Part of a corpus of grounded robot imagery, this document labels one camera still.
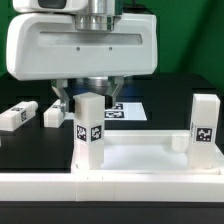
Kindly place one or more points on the white desk top tray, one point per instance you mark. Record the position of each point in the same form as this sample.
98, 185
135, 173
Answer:
142, 152

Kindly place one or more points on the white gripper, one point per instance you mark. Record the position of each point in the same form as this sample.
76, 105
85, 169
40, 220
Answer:
65, 39

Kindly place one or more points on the white L-shaped fence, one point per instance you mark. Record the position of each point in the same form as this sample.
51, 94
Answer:
102, 186

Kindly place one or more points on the sheet of fiducial tags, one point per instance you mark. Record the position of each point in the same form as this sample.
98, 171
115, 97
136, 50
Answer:
123, 111

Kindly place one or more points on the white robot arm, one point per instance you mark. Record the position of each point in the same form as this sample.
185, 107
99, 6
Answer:
68, 39

